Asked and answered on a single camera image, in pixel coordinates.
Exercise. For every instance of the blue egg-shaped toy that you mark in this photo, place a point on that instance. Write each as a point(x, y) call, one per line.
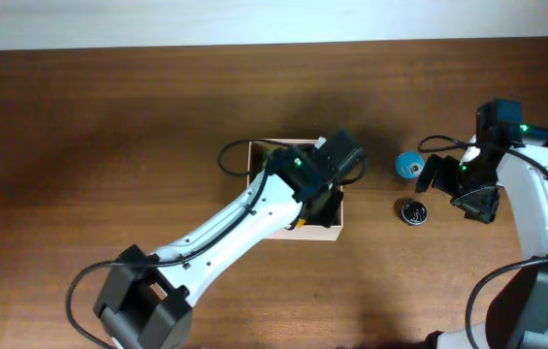
point(409, 165)

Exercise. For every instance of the yellow toy figure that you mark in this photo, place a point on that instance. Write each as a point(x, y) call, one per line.
point(300, 224)

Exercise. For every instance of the white cardboard box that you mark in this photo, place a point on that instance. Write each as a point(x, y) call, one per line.
point(308, 230)

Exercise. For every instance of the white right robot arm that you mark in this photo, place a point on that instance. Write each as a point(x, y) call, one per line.
point(507, 308)

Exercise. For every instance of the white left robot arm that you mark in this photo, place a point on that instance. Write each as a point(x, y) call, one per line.
point(147, 299)

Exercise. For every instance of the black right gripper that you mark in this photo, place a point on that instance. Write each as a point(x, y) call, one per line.
point(481, 208)

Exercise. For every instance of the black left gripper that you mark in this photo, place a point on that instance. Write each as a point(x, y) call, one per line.
point(328, 220)

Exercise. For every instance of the black round wheel toy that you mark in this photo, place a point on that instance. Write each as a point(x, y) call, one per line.
point(414, 213)

